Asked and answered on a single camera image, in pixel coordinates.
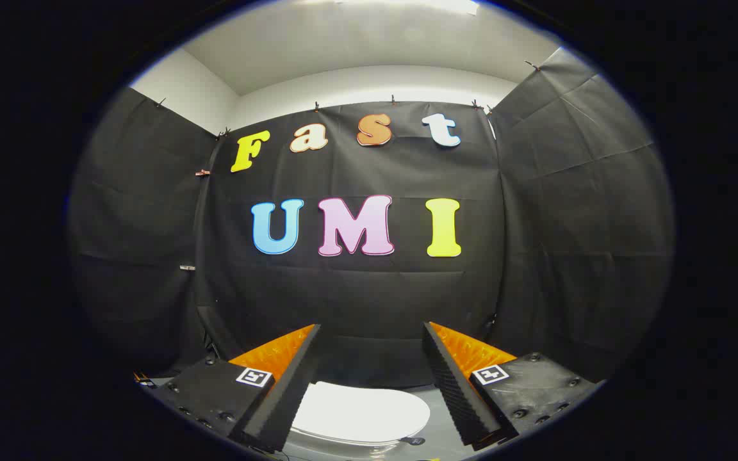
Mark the black backdrop cloth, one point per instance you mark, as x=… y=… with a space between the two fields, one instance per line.
x=369 y=294

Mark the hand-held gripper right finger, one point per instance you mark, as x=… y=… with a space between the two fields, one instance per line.
x=455 y=390

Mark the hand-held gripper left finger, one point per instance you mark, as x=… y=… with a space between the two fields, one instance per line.
x=289 y=390

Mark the black backdrop stand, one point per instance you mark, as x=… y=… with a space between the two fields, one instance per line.
x=211 y=346

